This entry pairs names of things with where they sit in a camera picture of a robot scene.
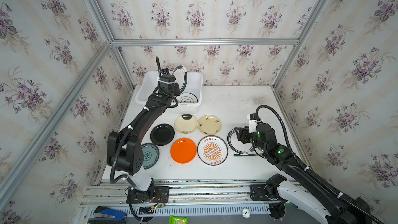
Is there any green snack packet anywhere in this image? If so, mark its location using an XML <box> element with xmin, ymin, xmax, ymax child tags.
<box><xmin>169</xmin><ymin>216</ymin><xmax>188</xmax><ymax>224</ymax></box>

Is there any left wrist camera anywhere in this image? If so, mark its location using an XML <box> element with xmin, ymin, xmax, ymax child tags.
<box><xmin>158</xmin><ymin>74</ymin><xmax>176</xmax><ymax>85</ymax></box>

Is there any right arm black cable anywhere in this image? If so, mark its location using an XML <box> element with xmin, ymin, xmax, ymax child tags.
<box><xmin>254</xmin><ymin>105</ymin><xmax>386</xmax><ymax>224</ymax></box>

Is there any white plate with sunburst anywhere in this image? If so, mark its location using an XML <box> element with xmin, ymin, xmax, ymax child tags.
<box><xmin>197</xmin><ymin>135</ymin><xmax>229</xmax><ymax>166</ymax></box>

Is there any fork with green handle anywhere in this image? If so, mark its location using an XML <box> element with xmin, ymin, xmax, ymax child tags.
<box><xmin>233</xmin><ymin>153</ymin><xmax>257</xmax><ymax>157</ymax></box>

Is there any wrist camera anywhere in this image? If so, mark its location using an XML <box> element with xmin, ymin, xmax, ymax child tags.
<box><xmin>247</xmin><ymin>114</ymin><xmax>263</xmax><ymax>133</ymax></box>
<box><xmin>158</xmin><ymin>74</ymin><xmax>176</xmax><ymax>85</ymax></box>

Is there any cream plate with black patch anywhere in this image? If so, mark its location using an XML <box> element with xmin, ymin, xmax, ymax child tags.
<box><xmin>174</xmin><ymin>114</ymin><xmax>198</xmax><ymax>134</ymax></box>

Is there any teal patterned plate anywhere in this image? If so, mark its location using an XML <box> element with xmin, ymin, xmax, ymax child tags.
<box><xmin>141</xmin><ymin>143</ymin><xmax>160</xmax><ymax>170</ymax></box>

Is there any white plastic bin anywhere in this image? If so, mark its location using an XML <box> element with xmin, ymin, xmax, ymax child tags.
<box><xmin>135</xmin><ymin>71</ymin><xmax>203</xmax><ymax>114</ymax></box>

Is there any blue stapler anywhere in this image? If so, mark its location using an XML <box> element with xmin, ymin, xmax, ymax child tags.
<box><xmin>93</xmin><ymin>206</ymin><xmax>126</xmax><ymax>224</ymax></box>

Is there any small round gauge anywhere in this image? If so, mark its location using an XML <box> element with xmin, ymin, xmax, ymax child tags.
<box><xmin>241</xmin><ymin>208</ymin><xmax>250</xmax><ymax>219</ymax></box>

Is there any black round plate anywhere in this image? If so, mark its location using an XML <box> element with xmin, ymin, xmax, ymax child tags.
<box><xmin>150</xmin><ymin>123</ymin><xmax>175</xmax><ymax>146</ymax></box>

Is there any white plate with black rings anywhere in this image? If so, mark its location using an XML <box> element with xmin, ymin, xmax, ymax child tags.
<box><xmin>176</xmin><ymin>92</ymin><xmax>199</xmax><ymax>104</ymax></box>

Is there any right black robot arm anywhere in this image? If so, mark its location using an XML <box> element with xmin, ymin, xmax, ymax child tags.
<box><xmin>234</xmin><ymin>122</ymin><xmax>381</xmax><ymax>224</ymax></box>

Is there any cream plate with small motifs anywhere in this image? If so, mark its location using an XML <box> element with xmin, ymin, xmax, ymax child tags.
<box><xmin>198</xmin><ymin>115</ymin><xmax>222</xmax><ymax>135</ymax></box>

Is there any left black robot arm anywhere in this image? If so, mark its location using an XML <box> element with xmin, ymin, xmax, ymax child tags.
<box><xmin>106</xmin><ymin>75</ymin><xmax>180</xmax><ymax>202</ymax></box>

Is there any orange plate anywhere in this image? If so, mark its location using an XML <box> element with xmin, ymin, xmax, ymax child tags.
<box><xmin>171</xmin><ymin>138</ymin><xmax>197</xmax><ymax>164</ymax></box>

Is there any white plate green red rim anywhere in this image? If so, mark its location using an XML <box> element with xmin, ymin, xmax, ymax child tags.
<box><xmin>227</xmin><ymin>128</ymin><xmax>255</xmax><ymax>154</ymax></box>

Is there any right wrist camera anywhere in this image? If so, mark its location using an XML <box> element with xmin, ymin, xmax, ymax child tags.
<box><xmin>247</xmin><ymin>114</ymin><xmax>263</xmax><ymax>133</ymax></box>

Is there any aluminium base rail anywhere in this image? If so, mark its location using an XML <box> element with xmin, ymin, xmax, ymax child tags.
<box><xmin>79</xmin><ymin>180</ymin><xmax>282</xmax><ymax>217</ymax></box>

